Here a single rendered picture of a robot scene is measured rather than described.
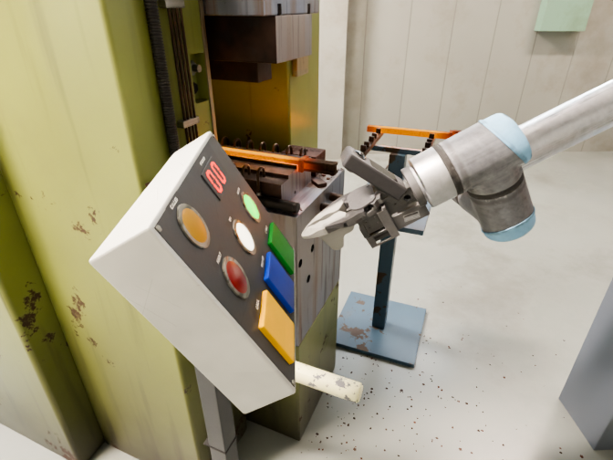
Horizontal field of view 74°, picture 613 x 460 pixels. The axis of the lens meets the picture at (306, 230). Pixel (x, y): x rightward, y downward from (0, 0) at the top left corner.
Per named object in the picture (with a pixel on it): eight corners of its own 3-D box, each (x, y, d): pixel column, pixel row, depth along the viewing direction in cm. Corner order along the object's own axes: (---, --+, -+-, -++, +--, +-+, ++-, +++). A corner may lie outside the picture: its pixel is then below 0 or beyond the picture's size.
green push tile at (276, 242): (294, 250, 77) (273, 220, 74) (294, 274, 70) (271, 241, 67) (286, 255, 77) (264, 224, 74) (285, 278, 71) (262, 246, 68)
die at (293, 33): (311, 55, 106) (312, 14, 102) (276, 64, 90) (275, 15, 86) (181, 48, 121) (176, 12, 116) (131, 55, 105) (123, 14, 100)
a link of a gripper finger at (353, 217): (328, 238, 66) (378, 214, 64) (325, 231, 66) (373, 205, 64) (327, 224, 71) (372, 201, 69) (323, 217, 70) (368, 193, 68)
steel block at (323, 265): (339, 278, 155) (345, 168, 133) (298, 347, 124) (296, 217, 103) (215, 248, 174) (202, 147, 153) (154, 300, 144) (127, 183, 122)
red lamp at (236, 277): (257, 284, 53) (254, 256, 51) (238, 305, 49) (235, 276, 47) (236, 278, 54) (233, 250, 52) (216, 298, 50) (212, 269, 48)
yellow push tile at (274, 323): (294, 323, 59) (267, 288, 56) (295, 363, 53) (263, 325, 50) (284, 328, 60) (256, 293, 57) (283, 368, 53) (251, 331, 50)
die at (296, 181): (311, 181, 124) (311, 154, 119) (281, 207, 108) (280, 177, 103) (197, 162, 138) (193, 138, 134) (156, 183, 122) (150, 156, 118)
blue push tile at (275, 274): (294, 282, 68) (270, 250, 65) (294, 312, 62) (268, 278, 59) (285, 287, 69) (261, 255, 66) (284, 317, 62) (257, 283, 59)
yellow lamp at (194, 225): (218, 235, 49) (214, 203, 47) (194, 255, 46) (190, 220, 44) (197, 230, 50) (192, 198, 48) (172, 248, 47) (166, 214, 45)
